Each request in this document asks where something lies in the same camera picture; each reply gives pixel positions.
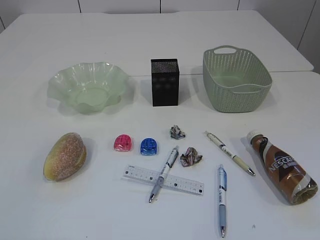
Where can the blue pencil sharpener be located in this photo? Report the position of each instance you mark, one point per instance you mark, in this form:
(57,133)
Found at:
(148,147)

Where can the cream ballpoint pen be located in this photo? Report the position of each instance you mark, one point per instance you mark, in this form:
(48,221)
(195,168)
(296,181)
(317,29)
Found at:
(231,155)

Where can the clear plastic ruler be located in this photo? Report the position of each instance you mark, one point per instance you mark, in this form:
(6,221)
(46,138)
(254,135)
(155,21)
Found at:
(171,182)

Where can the blue white gel pen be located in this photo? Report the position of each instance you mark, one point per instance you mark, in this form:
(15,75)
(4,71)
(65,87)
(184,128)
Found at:
(222,209)

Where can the small paper ball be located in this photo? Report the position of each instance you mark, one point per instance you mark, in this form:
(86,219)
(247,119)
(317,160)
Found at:
(176,133)

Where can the pink pencil sharpener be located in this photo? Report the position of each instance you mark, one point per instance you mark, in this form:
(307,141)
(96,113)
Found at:
(123,143)

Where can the green plastic woven basket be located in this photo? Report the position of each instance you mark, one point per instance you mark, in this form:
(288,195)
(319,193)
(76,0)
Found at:
(235,79)

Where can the sugared bread loaf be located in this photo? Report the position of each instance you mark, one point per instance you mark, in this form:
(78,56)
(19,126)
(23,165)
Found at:
(65,158)

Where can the green wavy glass plate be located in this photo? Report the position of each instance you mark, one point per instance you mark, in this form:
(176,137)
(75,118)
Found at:
(88,87)

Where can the black mesh pen holder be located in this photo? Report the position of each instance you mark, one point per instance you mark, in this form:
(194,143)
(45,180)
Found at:
(165,76)

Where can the brown Nescafe coffee bottle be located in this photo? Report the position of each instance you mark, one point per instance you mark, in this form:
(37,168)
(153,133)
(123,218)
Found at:
(290,178)

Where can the large paper ball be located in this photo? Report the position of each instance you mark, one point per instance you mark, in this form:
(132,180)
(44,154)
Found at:
(190,157)

